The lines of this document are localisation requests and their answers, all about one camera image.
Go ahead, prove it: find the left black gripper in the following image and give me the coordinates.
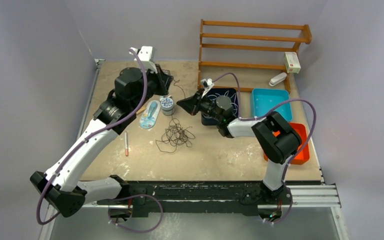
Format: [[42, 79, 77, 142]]
[[131, 63, 173, 112]]

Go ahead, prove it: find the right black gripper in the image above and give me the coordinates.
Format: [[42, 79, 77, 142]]
[[177, 89, 223, 122]]

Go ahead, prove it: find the thin black cable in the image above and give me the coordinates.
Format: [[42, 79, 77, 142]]
[[172, 79, 188, 109]]

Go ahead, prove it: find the brown cable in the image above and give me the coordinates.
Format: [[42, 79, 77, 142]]
[[154, 114, 197, 154]]

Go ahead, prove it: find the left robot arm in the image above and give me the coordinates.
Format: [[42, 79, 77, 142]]
[[30, 65, 174, 218]]

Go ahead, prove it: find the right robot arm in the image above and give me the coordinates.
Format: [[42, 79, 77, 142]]
[[176, 89, 303, 204]]

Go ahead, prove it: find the cleaning gel jar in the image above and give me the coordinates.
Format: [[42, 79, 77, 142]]
[[159, 95, 175, 116]]

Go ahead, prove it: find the dark blue tray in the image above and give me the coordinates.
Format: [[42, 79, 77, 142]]
[[201, 88, 239, 126]]

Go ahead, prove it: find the red pen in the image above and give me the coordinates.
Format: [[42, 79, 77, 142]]
[[124, 131, 129, 157]]

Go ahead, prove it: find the light blue tray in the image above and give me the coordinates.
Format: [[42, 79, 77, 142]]
[[250, 88, 293, 122]]

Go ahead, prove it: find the white stapler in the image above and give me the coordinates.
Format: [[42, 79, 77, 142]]
[[268, 72, 288, 87]]

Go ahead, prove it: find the white staples box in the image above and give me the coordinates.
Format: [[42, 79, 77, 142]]
[[283, 51, 301, 74]]

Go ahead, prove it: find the orange tray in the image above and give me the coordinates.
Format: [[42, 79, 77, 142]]
[[253, 119, 304, 165]]

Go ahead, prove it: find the wooden rack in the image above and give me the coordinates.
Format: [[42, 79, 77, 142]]
[[197, 19, 313, 89]]

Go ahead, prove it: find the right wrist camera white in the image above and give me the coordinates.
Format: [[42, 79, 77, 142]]
[[200, 78, 215, 98]]

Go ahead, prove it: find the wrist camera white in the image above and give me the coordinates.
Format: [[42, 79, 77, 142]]
[[129, 46, 158, 73], [200, 78, 215, 98]]

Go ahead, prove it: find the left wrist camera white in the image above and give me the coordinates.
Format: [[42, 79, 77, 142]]
[[129, 46, 158, 73]]

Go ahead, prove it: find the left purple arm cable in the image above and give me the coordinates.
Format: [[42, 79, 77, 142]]
[[35, 47, 149, 226]]

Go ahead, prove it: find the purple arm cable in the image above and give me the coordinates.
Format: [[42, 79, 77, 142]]
[[35, 47, 149, 226], [211, 72, 318, 226]]

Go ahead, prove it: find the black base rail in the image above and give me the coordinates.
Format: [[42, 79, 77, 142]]
[[97, 180, 293, 222]]

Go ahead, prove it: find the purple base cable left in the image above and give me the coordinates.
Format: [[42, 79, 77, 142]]
[[107, 193, 164, 234]]

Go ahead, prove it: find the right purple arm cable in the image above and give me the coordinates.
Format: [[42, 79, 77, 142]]
[[211, 72, 318, 226]]

